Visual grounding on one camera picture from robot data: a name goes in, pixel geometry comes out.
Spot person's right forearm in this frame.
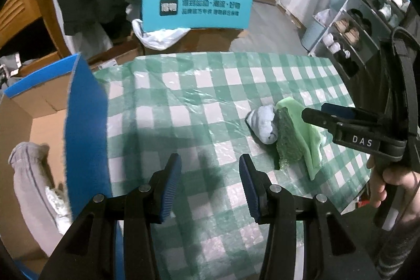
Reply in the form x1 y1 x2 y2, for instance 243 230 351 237
373 224 420 280

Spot grey knit garment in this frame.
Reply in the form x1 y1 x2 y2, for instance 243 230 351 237
8 141 72 255

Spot blue white striped sock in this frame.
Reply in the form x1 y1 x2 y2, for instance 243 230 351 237
246 105 279 145

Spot flat brown cardboard box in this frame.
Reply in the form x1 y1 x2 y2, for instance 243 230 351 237
86 40 145 71

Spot light green cloth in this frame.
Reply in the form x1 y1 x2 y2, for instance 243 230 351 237
275 97 327 181

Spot group of shoes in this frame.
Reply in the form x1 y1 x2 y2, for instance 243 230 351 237
323 0 409 69

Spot person's right hand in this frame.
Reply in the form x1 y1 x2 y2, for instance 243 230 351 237
365 154 420 209

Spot dark green scrub cloth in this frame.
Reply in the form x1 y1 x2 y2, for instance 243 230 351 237
275 108 304 171

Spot white plastic bag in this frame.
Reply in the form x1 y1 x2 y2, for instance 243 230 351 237
131 18 191 51

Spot blue-edged cardboard box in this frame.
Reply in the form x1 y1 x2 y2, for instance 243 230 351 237
0 52 124 280

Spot white patterned socks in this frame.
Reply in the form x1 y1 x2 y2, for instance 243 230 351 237
44 183 73 235

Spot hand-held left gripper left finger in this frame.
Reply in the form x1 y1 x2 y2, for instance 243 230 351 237
39 154 182 280

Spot green checked tablecloth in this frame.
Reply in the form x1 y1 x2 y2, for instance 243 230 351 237
89 52 378 280

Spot grey shoe rack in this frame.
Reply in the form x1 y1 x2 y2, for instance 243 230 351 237
308 0 411 81

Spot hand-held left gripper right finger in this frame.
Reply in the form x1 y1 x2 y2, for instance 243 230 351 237
239 154 356 280

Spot pile of grey clothes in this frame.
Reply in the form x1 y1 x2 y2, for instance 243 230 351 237
0 53 24 93

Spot light blue bin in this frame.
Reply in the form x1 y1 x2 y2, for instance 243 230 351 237
300 9 333 51

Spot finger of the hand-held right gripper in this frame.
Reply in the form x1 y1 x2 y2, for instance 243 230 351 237
321 103 378 120
301 107 345 138

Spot teal printed box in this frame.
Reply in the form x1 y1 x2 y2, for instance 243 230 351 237
140 0 254 32

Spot wooden louvred cabinet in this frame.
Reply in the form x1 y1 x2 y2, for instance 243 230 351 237
0 0 81 84

